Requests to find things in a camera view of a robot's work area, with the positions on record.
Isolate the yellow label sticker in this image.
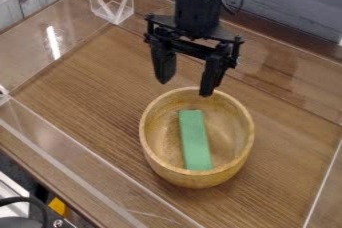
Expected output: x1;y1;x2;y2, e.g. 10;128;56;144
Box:
48;197;68;217

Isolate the clear acrylic front barrier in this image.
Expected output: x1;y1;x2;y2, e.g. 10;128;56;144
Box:
0;93;204;228

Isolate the brown wooden bowl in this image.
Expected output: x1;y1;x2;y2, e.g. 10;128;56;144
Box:
139;87;255;189

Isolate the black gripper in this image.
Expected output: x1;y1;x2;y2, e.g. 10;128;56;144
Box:
144;0;243;97

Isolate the clear acrylic corner bracket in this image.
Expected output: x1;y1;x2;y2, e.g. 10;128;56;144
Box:
89;0;135;25

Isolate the green rectangular block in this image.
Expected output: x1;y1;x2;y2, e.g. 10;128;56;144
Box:
179;110;213;171

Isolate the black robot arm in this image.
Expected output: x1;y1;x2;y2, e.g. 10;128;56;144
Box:
144;0;244;97

